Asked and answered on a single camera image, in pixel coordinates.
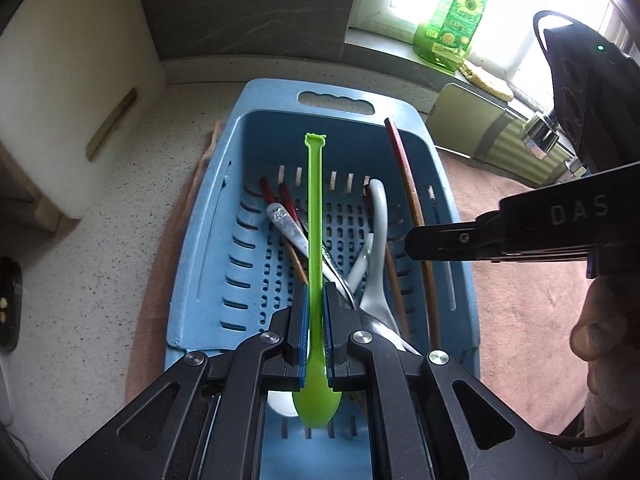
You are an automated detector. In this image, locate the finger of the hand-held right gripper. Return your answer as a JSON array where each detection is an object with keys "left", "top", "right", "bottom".
[{"left": 405, "top": 162, "right": 640, "bottom": 280}]

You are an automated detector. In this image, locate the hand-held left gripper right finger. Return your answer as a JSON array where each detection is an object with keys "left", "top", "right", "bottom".
[{"left": 324, "top": 281, "right": 583, "bottom": 480}]

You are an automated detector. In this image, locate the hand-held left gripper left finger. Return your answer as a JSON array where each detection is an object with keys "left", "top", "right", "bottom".
[{"left": 52, "top": 284, "right": 310, "bottom": 480}]

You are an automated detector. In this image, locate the plain metal fork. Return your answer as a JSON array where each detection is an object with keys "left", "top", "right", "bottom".
[{"left": 320, "top": 247, "right": 423, "bottom": 358}]

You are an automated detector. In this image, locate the clear plastic fork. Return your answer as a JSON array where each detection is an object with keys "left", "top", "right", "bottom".
[{"left": 344, "top": 232, "right": 375, "bottom": 292}]

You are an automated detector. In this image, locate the patterned-handle metal spoon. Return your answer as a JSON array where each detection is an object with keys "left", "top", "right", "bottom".
[{"left": 266, "top": 203, "right": 351, "bottom": 306}]

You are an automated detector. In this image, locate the green plastic spoon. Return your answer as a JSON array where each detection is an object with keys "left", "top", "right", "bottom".
[{"left": 291, "top": 131, "right": 344, "bottom": 429}]

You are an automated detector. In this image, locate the blue plastic basket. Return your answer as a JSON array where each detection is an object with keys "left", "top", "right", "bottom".
[{"left": 164, "top": 78, "right": 482, "bottom": 480}]

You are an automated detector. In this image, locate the person's right hand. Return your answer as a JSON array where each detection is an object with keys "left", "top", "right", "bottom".
[{"left": 570, "top": 272, "right": 640, "bottom": 396}]

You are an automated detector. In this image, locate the chrome faucet sprayer head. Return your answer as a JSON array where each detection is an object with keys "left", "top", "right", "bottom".
[{"left": 521, "top": 114, "right": 562, "bottom": 161}]

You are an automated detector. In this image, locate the pink towel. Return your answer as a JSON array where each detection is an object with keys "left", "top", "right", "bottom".
[{"left": 125, "top": 119, "right": 640, "bottom": 443}]

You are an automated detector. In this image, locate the yellow sponge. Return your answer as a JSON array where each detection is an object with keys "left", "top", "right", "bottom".
[{"left": 459, "top": 59, "right": 516, "bottom": 103}]

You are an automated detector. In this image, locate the green plastic bottle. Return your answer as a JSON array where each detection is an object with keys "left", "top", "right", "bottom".
[{"left": 413, "top": 0, "right": 489, "bottom": 73}]

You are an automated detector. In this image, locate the dark object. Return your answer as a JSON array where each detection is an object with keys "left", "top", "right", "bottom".
[{"left": 0, "top": 256, "right": 23, "bottom": 352}]

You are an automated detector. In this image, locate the white cutting board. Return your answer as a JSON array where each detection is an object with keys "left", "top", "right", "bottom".
[{"left": 0, "top": 0, "right": 167, "bottom": 221}]

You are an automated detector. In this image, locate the black cable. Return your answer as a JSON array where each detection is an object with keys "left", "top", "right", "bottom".
[{"left": 547, "top": 417, "right": 631, "bottom": 448}]

